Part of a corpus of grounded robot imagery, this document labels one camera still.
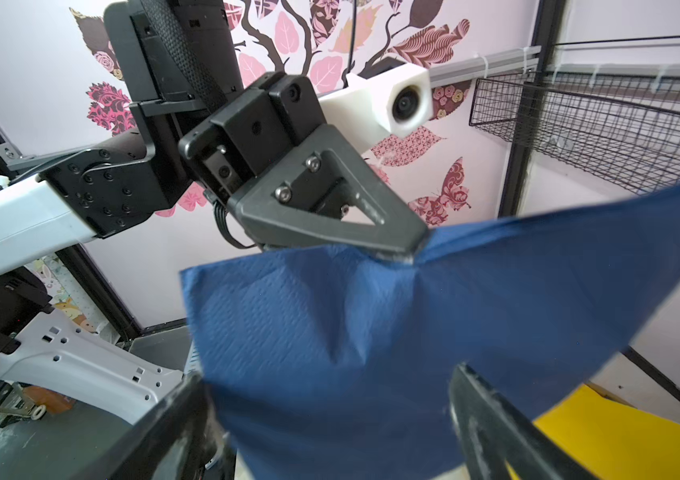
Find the navy napkin stack box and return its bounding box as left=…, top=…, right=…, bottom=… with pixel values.
left=534, top=385, right=680, bottom=479

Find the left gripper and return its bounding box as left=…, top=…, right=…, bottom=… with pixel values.
left=178, top=72, right=428, bottom=259

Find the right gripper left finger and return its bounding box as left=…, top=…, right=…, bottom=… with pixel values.
left=73, top=372, right=235, bottom=479

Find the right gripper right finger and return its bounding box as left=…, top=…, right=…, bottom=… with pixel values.
left=449, top=364, right=594, bottom=479

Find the aluminium rail back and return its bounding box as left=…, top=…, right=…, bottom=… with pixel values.
left=429, top=46, right=541, bottom=88

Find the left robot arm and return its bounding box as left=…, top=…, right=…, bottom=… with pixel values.
left=0, top=1, right=432, bottom=424

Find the black wire basket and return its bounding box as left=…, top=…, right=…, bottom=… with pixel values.
left=470, top=38, right=680, bottom=196

